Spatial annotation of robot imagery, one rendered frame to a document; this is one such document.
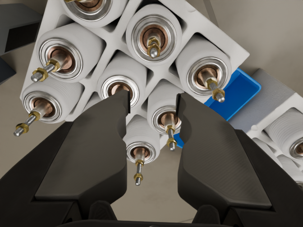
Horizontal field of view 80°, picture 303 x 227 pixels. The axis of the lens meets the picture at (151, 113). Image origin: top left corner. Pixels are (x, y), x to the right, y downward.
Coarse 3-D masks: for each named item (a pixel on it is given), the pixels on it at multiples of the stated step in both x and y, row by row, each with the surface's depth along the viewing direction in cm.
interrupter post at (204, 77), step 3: (204, 72) 33; (207, 72) 33; (210, 72) 33; (201, 75) 34; (204, 75) 32; (207, 75) 32; (210, 75) 31; (213, 75) 32; (201, 78) 34; (204, 78) 32; (207, 78) 31; (210, 78) 31; (213, 78) 31; (204, 81) 31; (204, 84) 31
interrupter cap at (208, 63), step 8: (208, 56) 32; (192, 64) 32; (200, 64) 32; (208, 64) 32; (216, 64) 32; (224, 64) 32; (192, 72) 33; (200, 72) 33; (216, 72) 33; (224, 72) 33; (192, 80) 34; (200, 80) 34; (224, 80) 34; (192, 88) 35; (200, 88) 35
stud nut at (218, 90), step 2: (218, 88) 27; (214, 90) 28; (216, 90) 27; (218, 90) 27; (220, 90) 27; (222, 90) 27; (212, 92) 28; (214, 92) 27; (216, 92) 27; (218, 92) 27; (220, 92) 27; (222, 92) 27; (224, 92) 27; (212, 94) 28; (214, 94) 27; (216, 94) 27; (222, 94) 27; (224, 94) 27; (212, 96) 28; (214, 96) 27; (224, 96) 27; (214, 98) 28; (216, 100) 28
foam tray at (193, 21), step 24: (48, 0) 34; (144, 0) 43; (168, 0) 33; (48, 24) 36; (120, 24) 36; (192, 24) 35; (120, 48) 38; (240, 48) 38; (96, 72) 41; (168, 72) 41; (144, 96) 44; (192, 96) 46; (72, 120) 48
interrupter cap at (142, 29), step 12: (144, 24) 29; (156, 24) 29; (168, 24) 29; (132, 36) 30; (144, 36) 30; (168, 36) 30; (144, 48) 31; (168, 48) 31; (144, 60) 32; (156, 60) 32
